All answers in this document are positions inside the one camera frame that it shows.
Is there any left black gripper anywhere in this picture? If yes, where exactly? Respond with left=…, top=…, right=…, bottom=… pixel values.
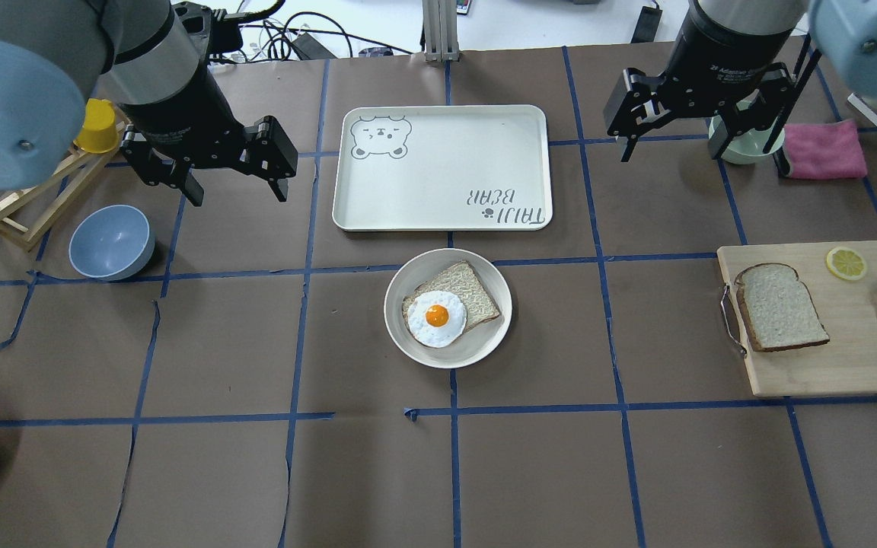
left=120, top=115, right=298, bottom=207

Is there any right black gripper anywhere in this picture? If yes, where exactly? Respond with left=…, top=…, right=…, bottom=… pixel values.
left=604, top=65, right=797, bottom=162

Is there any plain bread slice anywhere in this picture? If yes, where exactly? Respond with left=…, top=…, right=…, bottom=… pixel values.
left=735, top=263, right=831, bottom=352

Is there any cream round plate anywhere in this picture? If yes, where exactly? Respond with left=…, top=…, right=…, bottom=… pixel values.
left=383, top=249, right=514, bottom=370

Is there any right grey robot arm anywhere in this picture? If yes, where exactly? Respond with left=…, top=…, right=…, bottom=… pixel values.
left=604, top=1, right=877, bottom=161

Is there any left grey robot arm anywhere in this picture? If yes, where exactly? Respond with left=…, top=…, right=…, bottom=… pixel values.
left=0, top=1, right=298, bottom=207

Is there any bread slice under egg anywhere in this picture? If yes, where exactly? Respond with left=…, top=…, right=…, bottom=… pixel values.
left=401, top=260, right=501, bottom=333

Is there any green bowl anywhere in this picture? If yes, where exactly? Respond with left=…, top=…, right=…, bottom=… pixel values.
left=721, top=126, right=784, bottom=165

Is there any black power adapter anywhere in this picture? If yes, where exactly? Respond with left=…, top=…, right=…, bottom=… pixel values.
left=630, top=4, right=662, bottom=43

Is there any blue bowl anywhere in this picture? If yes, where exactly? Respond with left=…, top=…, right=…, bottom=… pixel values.
left=69, top=204, right=156, bottom=282

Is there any yellow cup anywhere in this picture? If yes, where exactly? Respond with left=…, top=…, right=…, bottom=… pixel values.
left=73, top=98, right=120, bottom=154

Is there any pink cloth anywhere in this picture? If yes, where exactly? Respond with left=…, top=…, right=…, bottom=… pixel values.
left=775, top=120, right=868, bottom=180

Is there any white bear tray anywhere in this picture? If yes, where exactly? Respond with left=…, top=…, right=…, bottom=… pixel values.
left=332, top=104, right=553, bottom=231

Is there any wooden dish rack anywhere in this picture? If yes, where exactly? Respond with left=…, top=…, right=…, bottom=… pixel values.
left=0, top=145, right=119, bottom=252

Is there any lemon slice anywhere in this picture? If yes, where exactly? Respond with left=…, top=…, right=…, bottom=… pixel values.
left=824, top=246, right=868, bottom=282

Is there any fried egg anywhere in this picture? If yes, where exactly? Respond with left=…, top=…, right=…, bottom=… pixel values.
left=405, top=291, right=467, bottom=348

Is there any wooden cutting board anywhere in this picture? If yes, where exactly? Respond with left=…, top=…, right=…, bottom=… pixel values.
left=716, top=241, right=877, bottom=397

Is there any black cables bundle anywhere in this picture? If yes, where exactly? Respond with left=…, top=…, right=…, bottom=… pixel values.
left=210, top=0, right=416, bottom=63

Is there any aluminium frame post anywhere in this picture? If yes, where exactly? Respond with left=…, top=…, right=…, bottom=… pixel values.
left=421, top=0, right=461, bottom=65

